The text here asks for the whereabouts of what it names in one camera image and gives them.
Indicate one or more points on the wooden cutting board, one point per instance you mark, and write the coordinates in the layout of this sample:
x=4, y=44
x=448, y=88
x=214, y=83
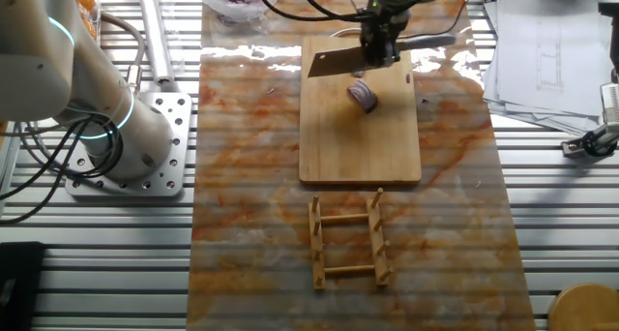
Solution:
x=358, y=142

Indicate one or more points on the steel cleaver knife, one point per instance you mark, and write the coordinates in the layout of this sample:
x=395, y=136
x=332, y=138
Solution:
x=333, y=64

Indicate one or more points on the large red onion chunk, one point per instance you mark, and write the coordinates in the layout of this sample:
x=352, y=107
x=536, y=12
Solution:
x=362, y=96

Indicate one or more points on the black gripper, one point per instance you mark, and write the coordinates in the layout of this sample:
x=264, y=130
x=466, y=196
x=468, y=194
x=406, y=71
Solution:
x=382, y=23

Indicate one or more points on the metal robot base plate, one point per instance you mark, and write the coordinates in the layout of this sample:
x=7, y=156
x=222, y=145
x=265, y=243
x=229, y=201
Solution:
x=174, y=176

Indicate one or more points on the black box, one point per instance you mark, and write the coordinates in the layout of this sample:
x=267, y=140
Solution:
x=19, y=287

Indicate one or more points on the grey camera on clamp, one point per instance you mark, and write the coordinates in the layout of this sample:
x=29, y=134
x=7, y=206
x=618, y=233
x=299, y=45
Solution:
x=597, y=142

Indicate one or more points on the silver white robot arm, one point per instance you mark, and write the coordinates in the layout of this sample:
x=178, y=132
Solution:
x=48, y=55

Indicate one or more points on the wooden peg knife rack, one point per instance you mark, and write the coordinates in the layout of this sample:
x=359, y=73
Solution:
x=316, y=253

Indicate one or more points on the stack of white papers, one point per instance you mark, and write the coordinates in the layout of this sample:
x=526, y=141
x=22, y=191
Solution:
x=556, y=79

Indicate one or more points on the orange marble pattern mat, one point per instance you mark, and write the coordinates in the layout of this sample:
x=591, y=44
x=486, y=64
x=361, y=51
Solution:
x=242, y=253

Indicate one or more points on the wooden mug tree stand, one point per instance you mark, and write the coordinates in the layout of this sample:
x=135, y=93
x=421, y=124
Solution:
x=585, y=311

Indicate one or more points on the clear plastic orange container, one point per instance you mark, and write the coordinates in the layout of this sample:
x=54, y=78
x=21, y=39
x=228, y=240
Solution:
x=94, y=11

